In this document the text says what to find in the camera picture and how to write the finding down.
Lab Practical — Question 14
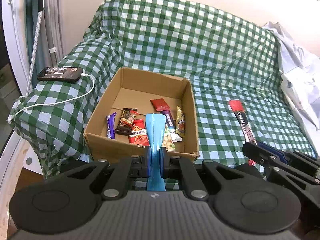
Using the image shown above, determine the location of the red Nescafe stick packet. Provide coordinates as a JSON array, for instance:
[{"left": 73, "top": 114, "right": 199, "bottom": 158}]
[{"left": 228, "top": 100, "right": 259, "bottom": 167}]

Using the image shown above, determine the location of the sachima snack pack green label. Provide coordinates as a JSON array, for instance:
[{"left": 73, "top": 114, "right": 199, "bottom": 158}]
[{"left": 162, "top": 126, "right": 175, "bottom": 151}]

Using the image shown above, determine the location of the red snack packet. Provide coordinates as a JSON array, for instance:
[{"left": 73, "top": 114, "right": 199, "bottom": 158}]
[{"left": 129, "top": 119, "right": 149, "bottom": 146}]

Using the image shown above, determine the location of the purple Milka chocolate bar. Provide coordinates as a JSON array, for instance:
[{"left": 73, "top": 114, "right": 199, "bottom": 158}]
[{"left": 106, "top": 112, "right": 117, "bottom": 139}]

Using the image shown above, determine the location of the dark brown chocolate bar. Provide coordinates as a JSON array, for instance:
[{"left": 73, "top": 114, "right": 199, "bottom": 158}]
[{"left": 115, "top": 108, "right": 138, "bottom": 135}]

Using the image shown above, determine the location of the purple white stick packet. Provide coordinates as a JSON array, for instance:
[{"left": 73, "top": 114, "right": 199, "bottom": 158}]
[{"left": 161, "top": 110, "right": 182, "bottom": 142}]

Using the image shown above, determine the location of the yellow wafer bar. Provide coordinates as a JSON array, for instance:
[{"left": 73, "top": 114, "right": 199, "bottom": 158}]
[{"left": 176, "top": 106, "right": 185, "bottom": 138}]

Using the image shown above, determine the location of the light blue stick packet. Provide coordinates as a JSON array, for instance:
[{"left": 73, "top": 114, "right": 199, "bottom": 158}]
[{"left": 145, "top": 114, "right": 165, "bottom": 191}]

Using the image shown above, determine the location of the small red orange candy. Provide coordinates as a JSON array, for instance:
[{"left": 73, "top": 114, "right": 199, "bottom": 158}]
[{"left": 150, "top": 98, "right": 170, "bottom": 112}]

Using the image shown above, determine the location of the open cardboard box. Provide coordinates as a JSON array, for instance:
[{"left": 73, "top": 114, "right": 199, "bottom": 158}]
[{"left": 84, "top": 67, "right": 200, "bottom": 163}]

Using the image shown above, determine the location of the white rumpled cloth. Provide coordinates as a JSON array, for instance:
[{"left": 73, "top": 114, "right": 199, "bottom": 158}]
[{"left": 263, "top": 22, "right": 319, "bottom": 152}]

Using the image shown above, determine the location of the green white checkered sofa cover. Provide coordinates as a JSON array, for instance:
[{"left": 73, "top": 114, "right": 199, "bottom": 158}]
[{"left": 8, "top": 0, "right": 316, "bottom": 178}]

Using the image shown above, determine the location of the black smartphone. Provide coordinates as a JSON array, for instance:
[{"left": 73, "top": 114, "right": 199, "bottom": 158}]
[{"left": 37, "top": 67, "right": 83, "bottom": 83}]

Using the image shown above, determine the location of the grey curtain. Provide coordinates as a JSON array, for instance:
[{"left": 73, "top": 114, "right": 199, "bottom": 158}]
[{"left": 24, "top": 0, "right": 67, "bottom": 67}]

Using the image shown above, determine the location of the white charging cable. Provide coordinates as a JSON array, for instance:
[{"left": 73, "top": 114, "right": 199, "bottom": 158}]
[{"left": 6, "top": 73, "right": 96, "bottom": 126}]

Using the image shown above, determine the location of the braided steamer hose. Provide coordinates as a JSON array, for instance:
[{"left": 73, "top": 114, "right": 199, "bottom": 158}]
[{"left": 24, "top": 10, "right": 43, "bottom": 98}]

